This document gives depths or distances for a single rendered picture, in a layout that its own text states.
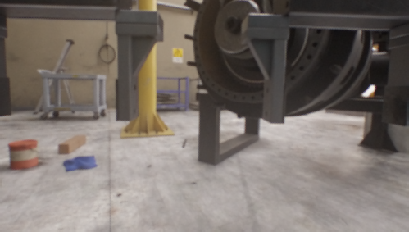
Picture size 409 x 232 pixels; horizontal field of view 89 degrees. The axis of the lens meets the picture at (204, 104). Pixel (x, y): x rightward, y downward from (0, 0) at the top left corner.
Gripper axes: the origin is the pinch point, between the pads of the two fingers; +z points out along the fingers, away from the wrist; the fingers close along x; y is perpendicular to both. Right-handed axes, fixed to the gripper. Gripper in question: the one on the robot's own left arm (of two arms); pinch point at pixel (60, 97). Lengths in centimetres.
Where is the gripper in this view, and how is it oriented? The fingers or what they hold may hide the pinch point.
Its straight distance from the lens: 25.3
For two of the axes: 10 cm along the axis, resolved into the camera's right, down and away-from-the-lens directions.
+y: -0.2, -0.9, 10.0
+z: -0.2, 10.0, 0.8
